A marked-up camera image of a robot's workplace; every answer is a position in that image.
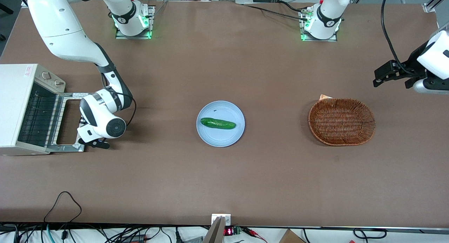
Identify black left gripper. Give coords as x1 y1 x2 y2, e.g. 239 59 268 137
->
373 42 430 89

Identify grey glass oven door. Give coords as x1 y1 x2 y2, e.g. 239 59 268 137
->
45 92 93 153

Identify white toaster oven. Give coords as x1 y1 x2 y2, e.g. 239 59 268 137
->
0 63 67 156

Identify brown wicker basket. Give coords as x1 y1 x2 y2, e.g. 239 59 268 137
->
308 98 376 146

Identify black power adapter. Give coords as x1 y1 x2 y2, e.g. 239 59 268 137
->
121 234 146 243

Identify green cucumber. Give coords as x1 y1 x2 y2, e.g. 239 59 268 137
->
200 117 236 130

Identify light blue plate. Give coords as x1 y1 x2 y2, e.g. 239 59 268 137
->
196 101 245 147

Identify red clip leads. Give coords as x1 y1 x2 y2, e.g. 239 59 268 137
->
242 227 268 243

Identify brown cardboard box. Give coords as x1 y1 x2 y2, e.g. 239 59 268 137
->
279 229 306 243

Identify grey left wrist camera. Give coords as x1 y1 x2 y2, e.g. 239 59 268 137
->
413 78 449 95

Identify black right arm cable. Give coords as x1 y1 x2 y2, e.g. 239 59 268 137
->
101 73 138 128

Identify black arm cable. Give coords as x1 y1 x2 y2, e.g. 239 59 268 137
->
381 0 416 76
101 73 138 128

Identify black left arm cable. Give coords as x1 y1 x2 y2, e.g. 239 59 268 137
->
381 0 416 76

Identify wire oven rack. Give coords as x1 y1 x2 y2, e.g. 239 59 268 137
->
18 85 66 146

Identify thin black looped cable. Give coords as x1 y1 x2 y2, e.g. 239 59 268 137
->
43 191 82 223

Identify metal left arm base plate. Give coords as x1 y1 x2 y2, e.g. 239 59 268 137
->
299 8 338 42

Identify black table cable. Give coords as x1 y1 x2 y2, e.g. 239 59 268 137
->
244 5 309 21
278 1 310 13

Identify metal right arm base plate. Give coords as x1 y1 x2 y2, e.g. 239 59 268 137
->
115 5 156 40

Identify grey camera support bar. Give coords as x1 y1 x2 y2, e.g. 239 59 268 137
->
203 216 225 243

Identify white metal bracket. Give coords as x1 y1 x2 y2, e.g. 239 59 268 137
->
211 214 232 227

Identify black floor cable loop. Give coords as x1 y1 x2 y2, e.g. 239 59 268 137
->
352 228 387 239

